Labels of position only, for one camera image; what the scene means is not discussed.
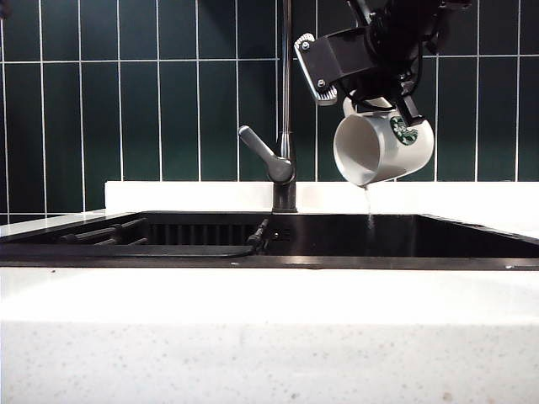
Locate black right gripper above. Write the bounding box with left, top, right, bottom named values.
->
left=293, top=0, right=447, bottom=126

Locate white Starbucks logo mug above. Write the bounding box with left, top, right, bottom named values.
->
left=333, top=95, right=435, bottom=189

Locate grey faucet lever handle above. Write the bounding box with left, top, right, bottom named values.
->
left=237, top=125, right=295, bottom=184

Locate dark metal faucet spout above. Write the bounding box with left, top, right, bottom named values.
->
left=271, top=0, right=298, bottom=214

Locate clear water stream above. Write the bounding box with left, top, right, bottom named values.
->
left=362, top=184, right=376, bottom=253

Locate black kitchen sink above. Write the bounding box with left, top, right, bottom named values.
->
left=0, top=210, right=539, bottom=271

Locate black jointed rod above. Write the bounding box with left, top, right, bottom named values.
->
left=246, top=217, right=270, bottom=257

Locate black flat drain tray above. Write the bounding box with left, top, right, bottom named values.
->
left=0, top=243, right=257, bottom=259

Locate black rod drying rack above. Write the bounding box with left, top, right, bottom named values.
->
left=61, top=217, right=149, bottom=247

